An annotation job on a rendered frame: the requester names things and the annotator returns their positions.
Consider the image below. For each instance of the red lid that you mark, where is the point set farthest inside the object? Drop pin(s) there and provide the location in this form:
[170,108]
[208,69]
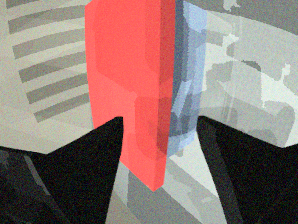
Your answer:
[129,56]

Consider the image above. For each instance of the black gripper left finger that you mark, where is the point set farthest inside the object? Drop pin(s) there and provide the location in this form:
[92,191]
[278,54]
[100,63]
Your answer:
[76,180]

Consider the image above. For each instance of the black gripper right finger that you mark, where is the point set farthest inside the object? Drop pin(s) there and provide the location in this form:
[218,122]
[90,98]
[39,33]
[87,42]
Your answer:
[251,175]

